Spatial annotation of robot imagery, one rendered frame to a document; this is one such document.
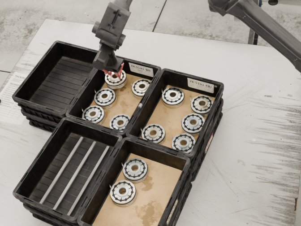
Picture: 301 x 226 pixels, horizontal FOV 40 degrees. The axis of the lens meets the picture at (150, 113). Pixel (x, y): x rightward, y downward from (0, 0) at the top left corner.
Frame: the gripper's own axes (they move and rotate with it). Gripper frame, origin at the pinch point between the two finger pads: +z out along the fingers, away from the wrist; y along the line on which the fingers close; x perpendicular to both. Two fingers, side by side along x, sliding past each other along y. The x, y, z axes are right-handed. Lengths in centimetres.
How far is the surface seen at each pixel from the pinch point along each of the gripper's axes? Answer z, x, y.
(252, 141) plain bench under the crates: 21, -1, 68
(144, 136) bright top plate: 4.7, -24.1, 25.9
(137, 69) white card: 2.0, 7.9, 7.6
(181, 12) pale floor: 92, 145, -33
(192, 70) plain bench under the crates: 21.2, 30.7, 25.8
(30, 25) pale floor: 89, 92, -156
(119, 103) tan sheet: 7.4, -9.9, 5.7
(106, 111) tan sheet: 7.3, -16.1, 2.2
